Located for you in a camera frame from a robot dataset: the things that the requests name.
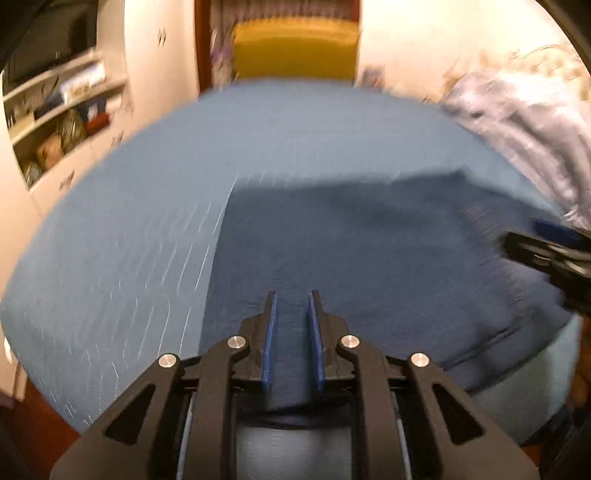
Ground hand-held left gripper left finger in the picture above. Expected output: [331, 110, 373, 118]
[48, 290, 280, 480]

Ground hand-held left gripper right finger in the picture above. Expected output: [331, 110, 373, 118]
[308, 290, 542, 480]

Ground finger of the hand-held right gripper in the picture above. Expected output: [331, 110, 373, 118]
[530, 220, 591, 254]
[500, 231, 591, 278]

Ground blue denim pants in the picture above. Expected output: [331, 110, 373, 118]
[198, 168, 574, 415]

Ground grey star-print duvet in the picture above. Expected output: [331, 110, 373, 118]
[436, 69, 591, 229]

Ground bed with blue quilted cover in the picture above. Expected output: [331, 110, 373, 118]
[0, 80, 586, 446]

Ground dark blue box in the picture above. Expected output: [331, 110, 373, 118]
[78, 99, 114, 136]

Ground yellow-green bag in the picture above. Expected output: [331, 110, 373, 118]
[54, 115, 88, 155]

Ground yellow cushion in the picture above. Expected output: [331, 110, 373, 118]
[231, 18, 362, 85]

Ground lace curtain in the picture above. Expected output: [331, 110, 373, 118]
[209, 0, 238, 89]

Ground white flat box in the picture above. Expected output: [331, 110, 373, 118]
[60, 62, 108, 104]

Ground black television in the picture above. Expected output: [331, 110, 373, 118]
[7, 0, 99, 88]

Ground white wall cabinet with shelves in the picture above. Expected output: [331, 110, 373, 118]
[0, 0, 139, 204]

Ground brown wooden door frame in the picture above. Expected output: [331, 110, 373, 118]
[194, 0, 215, 95]

